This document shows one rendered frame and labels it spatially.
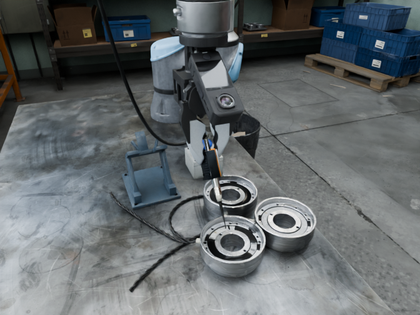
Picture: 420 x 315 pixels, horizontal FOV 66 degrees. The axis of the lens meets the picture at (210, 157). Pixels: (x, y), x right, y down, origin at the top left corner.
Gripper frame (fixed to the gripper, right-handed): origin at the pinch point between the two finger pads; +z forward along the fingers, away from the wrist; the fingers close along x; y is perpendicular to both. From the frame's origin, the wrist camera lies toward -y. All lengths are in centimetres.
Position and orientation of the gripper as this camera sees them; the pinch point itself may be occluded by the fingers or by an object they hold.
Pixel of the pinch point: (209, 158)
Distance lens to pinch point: 55.3
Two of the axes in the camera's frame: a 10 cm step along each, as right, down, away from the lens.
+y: -3.9, -4.8, 7.9
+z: 0.0, 8.6, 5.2
